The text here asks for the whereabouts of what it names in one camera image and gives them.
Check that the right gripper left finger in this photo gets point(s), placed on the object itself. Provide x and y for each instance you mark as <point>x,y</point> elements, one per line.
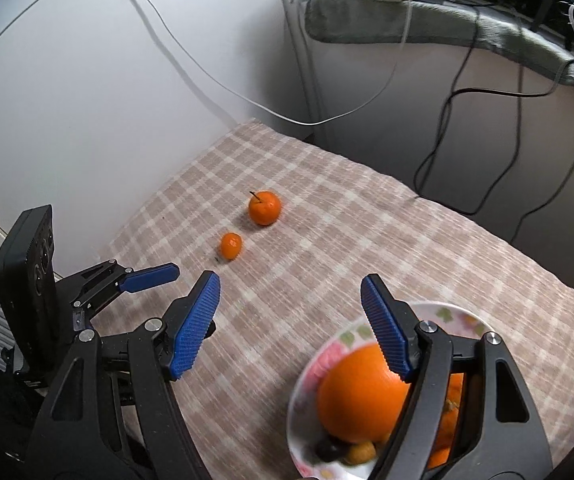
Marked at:
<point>142,384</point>

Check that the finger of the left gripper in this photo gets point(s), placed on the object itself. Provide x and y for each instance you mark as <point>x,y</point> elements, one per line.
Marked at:
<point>132,282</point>

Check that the large dimpled orange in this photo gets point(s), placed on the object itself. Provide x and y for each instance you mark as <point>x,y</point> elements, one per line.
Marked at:
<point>449,418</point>

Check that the large smooth orange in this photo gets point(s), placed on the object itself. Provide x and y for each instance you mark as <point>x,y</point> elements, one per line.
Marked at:
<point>360,399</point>

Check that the small orange kumquat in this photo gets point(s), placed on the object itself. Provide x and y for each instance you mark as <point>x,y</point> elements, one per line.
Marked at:
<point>231,245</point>

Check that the small mandarin with stem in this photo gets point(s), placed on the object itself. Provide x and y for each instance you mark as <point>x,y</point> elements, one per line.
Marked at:
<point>264,208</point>

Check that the dark round fruit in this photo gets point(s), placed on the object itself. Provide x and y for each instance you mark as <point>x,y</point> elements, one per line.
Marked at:
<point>330,449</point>

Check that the floral white plate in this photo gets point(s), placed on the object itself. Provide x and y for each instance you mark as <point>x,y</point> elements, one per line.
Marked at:
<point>303,427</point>

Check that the brown small fruit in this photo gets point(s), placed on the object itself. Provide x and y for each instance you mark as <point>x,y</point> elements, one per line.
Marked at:
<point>360,453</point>

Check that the pink plaid tablecloth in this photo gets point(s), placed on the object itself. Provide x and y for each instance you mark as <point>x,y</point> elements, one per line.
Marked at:
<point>296,283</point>

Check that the grey sofa armrest cushion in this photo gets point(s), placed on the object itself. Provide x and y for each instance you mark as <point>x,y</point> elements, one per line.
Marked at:
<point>376,22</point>

